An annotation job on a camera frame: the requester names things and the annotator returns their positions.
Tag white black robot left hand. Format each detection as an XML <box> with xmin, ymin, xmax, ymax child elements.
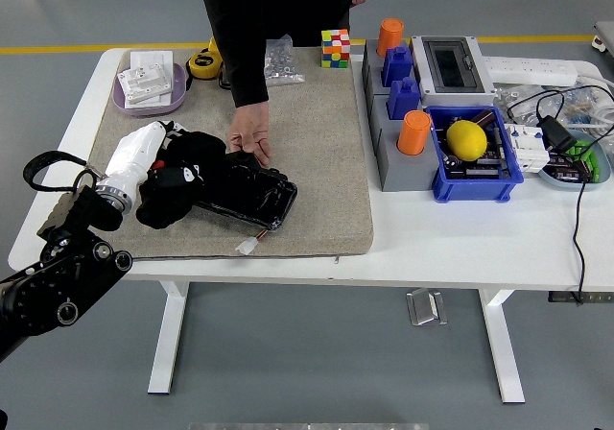
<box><xmin>101</xmin><ymin>119</ymin><xmax>206</xmax><ymax>194</ymax></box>

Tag person's right hand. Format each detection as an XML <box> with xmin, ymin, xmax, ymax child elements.
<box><xmin>226</xmin><ymin>100</ymin><xmax>273</xmax><ymax>168</ymax></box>

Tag black rag with red tag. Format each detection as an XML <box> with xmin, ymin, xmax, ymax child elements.
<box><xmin>135</xmin><ymin>125</ymin><xmax>231</xmax><ymax>230</ymax></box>

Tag table control panel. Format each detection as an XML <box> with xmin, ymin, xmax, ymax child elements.
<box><xmin>548</xmin><ymin>290</ymin><xmax>614</xmax><ymax>304</ymax></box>

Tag orange cylinder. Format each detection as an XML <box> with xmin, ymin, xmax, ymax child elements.
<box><xmin>375</xmin><ymin>17</ymin><xmax>405</xmax><ymax>59</ymax></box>
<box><xmin>396</xmin><ymin>109</ymin><xmax>433</xmax><ymax>156</ymax></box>

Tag person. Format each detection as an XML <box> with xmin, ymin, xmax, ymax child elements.
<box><xmin>194</xmin><ymin>0</ymin><xmax>359</xmax><ymax>50</ymax></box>

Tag multicolour puzzle cube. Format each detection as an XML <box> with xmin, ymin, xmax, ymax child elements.
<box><xmin>319</xmin><ymin>28</ymin><xmax>351</xmax><ymax>70</ymax></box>

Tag white socket module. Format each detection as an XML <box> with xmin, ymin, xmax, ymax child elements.
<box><xmin>116</xmin><ymin>62</ymin><xmax>173</xmax><ymax>105</ymax></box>

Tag grey-brown mat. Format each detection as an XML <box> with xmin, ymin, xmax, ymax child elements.
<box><xmin>87</xmin><ymin>45</ymin><xmax>375</xmax><ymax>262</ymax></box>

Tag clear bag of metal nuts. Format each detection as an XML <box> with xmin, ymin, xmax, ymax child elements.
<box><xmin>265</xmin><ymin>35</ymin><xmax>306</xmax><ymax>88</ymax></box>

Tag purple tray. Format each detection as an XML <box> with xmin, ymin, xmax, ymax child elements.
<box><xmin>111</xmin><ymin>61</ymin><xmax>188</xmax><ymax>117</ymax></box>

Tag yellow tape measure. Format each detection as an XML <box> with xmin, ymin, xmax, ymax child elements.
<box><xmin>184</xmin><ymin>36</ymin><xmax>225</xmax><ymax>82</ymax></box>

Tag grey peg holder block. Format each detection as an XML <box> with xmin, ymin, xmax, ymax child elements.
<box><xmin>360</xmin><ymin>38</ymin><xmax>423</xmax><ymax>112</ymax></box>
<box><xmin>367</xmin><ymin>92</ymin><xmax>440</xmax><ymax>193</ymax></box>

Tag blue peg block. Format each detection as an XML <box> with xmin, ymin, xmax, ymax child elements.
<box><xmin>387</xmin><ymin>77</ymin><xmax>422</xmax><ymax>122</ymax></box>
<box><xmin>381</xmin><ymin>44</ymin><xmax>413</xmax><ymax>88</ymax></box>

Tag grey electrical distribution box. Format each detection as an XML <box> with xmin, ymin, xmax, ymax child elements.
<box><xmin>410</xmin><ymin>35</ymin><xmax>497</xmax><ymax>108</ymax></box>

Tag clear bag of white rings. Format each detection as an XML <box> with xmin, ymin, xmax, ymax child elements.
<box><xmin>492</xmin><ymin>83</ymin><xmax>541</xmax><ymax>127</ymax></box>

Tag yellow lemon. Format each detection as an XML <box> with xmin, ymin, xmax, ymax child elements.
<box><xmin>445</xmin><ymin>119</ymin><xmax>488</xmax><ymax>163</ymax></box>

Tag white power strip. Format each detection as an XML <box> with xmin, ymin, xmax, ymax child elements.
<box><xmin>481</xmin><ymin>55</ymin><xmax>579</xmax><ymax>87</ymax></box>

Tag white table leg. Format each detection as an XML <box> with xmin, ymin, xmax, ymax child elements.
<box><xmin>147</xmin><ymin>280</ymin><xmax>191</xmax><ymax>395</ymax></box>
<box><xmin>477</xmin><ymin>289</ymin><xmax>526</xmax><ymax>405</ymax></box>

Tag blue plastic bin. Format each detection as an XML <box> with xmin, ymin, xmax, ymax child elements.
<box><xmin>424</xmin><ymin>105</ymin><xmax>525</xmax><ymax>203</ymax></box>

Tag white circuit breaker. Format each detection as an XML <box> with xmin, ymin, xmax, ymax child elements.
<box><xmin>506</xmin><ymin>122</ymin><xmax>551</xmax><ymax>173</ymax></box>

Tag black power adapter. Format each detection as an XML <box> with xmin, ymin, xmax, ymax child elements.
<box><xmin>535</xmin><ymin>115</ymin><xmax>578</xmax><ymax>153</ymax></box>

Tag white cart corner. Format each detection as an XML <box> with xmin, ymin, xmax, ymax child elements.
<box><xmin>592</xmin><ymin>20</ymin><xmax>614</xmax><ymax>60</ymax></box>

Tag clear bag of blue terminals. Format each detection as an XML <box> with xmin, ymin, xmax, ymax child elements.
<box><xmin>551</xmin><ymin>86</ymin><xmax>610</xmax><ymax>129</ymax></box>

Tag green plastic part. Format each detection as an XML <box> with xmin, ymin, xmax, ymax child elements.
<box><xmin>563</xmin><ymin>139</ymin><xmax>602</xmax><ymax>181</ymax></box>

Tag small dark circuit board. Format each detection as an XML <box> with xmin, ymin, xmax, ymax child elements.
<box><xmin>546</xmin><ymin>154</ymin><xmax>591</xmax><ymax>182</ymax></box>

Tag light blue dish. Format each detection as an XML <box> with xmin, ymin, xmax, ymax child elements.
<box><xmin>536</xmin><ymin>130</ymin><xmax>612</xmax><ymax>191</ymax></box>

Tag flat white switch plate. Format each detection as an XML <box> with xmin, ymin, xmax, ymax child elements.
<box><xmin>123</xmin><ymin>49</ymin><xmax>175</xmax><ymax>110</ymax></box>

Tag white plug with wires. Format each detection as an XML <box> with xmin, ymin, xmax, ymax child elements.
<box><xmin>236</xmin><ymin>229</ymin><xmax>270</xmax><ymax>256</ymax></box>

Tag silver metal bracket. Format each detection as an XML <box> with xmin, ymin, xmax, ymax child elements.
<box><xmin>405</xmin><ymin>288</ymin><xmax>448</xmax><ymax>327</ymax></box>

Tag thick white cable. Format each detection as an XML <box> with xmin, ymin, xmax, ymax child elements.
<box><xmin>573</xmin><ymin>69</ymin><xmax>614</xmax><ymax>141</ymax></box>

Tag thin black cable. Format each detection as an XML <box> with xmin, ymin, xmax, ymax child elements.
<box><xmin>506</xmin><ymin>84</ymin><xmax>614</xmax><ymax>305</ymax></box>

